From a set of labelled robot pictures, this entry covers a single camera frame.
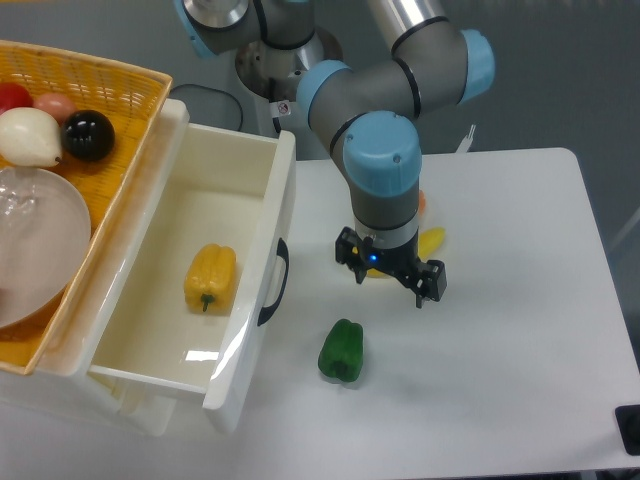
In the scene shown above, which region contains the black cable loop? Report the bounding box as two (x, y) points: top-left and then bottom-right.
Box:
(169, 83), (245, 132)

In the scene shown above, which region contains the clear crumpled plastic wrap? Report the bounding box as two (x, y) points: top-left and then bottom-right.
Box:
(1, 167), (37, 222)

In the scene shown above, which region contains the yellow banana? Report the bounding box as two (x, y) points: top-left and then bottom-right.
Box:
(352, 227), (446, 278)

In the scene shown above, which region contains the black device at table edge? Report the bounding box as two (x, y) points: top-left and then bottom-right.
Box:
(615, 404), (640, 456)

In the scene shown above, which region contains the white drawer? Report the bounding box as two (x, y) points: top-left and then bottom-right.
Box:
(89, 125), (296, 435)

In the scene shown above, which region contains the orange woven basket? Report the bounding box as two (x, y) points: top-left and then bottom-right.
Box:
(1, 40), (173, 375)

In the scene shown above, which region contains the white pear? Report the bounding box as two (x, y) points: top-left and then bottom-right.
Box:
(1, 107), (63, 168)

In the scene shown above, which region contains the green bell pepper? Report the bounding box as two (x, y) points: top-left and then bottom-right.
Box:
(318, 318), (364, 383)

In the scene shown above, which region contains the yellow bell pepper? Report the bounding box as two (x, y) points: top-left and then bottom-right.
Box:
(183, 243), (236, 313)

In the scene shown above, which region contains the red apple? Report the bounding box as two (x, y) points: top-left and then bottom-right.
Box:
(0, 82), (33, 114)

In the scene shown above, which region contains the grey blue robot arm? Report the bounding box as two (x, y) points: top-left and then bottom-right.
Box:
(174, 1), (495, 303)

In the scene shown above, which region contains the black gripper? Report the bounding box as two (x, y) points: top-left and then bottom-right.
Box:
(335, 227), (446, 309)

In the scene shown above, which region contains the pink peach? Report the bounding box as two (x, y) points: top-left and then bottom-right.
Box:
(33, 92), (77, 125)

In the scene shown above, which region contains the black ball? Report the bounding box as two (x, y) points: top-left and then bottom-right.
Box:
(61, 110), (115, 162)

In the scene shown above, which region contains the white drawer cabinet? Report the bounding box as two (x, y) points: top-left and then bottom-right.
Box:
(1, 100), (189, 436)

